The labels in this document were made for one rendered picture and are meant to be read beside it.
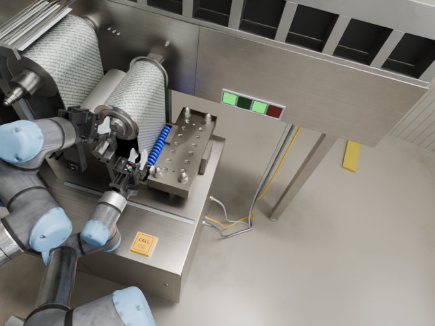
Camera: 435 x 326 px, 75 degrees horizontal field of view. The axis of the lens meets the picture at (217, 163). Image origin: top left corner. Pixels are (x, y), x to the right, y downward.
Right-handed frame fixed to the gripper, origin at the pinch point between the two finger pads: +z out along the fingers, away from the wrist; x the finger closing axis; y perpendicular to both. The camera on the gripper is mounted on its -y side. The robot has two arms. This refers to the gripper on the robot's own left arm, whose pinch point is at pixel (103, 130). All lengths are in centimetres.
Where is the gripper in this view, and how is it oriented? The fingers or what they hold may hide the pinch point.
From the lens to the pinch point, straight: 93.7
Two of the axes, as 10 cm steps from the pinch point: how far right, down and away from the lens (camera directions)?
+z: 1.2, -2.3, 9.6
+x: -9.6, -2.8, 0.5
